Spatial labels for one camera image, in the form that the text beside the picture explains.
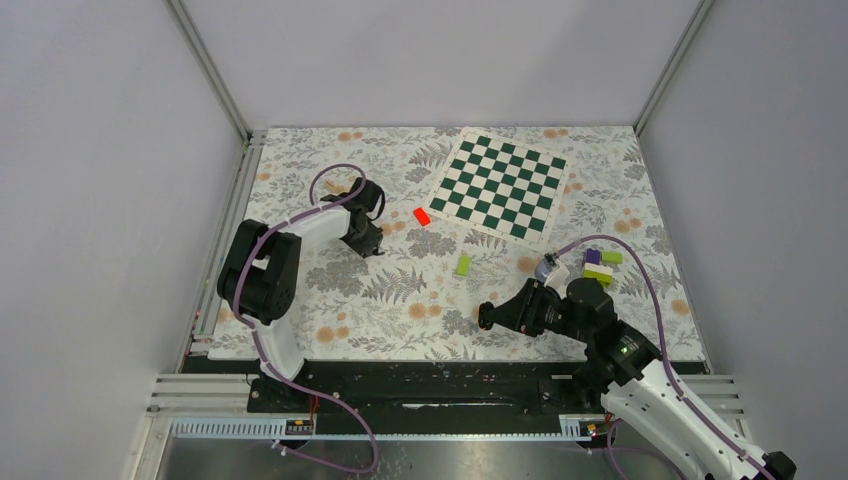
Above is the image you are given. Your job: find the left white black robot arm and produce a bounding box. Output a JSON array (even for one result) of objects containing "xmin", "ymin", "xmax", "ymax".
[{"xmin": 216, "ymin": 177, "xmax": 386, "ymax": 411}]

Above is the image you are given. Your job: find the red block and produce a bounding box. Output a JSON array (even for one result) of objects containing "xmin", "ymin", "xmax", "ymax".
[{"xmin": 413, "ymin": 207, "xmax": 432, "ymax": 227}]

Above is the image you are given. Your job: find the lime green block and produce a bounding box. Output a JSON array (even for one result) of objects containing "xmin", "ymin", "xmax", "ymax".
[{"xmin": 456, "ymin": 255, "xmax": 472, "ymax": 276}]

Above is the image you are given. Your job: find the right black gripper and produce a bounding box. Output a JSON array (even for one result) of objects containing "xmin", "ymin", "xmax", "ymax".
[{"xmin": 484, "ymin": 277, "xmax": 592, "ymax": 343}]

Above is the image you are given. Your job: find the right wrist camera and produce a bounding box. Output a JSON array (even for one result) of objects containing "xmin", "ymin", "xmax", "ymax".
[{"xmin": 533, "ymin": 252, "xmax": 571, "ymax": 289}]

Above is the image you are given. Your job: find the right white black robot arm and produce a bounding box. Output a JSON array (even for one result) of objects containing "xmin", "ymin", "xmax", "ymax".
[{"xmin": 478, "ymin": 278, "xmax": 797, "ymax": 479}]

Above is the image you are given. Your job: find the purple green block stack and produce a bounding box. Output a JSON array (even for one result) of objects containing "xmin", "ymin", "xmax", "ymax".
[{"xmin": 582, "ymin": 248, "xmax": 624, "ymax": 287}]

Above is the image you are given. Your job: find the floral patterned table mat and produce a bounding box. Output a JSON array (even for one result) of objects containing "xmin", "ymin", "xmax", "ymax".
[{"xmin": 245, "ymin": 126, "xmax": 706, "ymax": 362}]

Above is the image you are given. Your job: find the green white chessboard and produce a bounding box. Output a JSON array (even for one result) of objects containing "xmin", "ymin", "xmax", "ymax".
[{"xmin": 424, "ymin": 127, "xmax": 574, "ymax": 249}]

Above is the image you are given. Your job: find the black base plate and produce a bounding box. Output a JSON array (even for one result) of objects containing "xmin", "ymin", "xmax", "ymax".
[{"xmin": 181, "ymin": 356, "xmax": 614, "ymax": 435}]

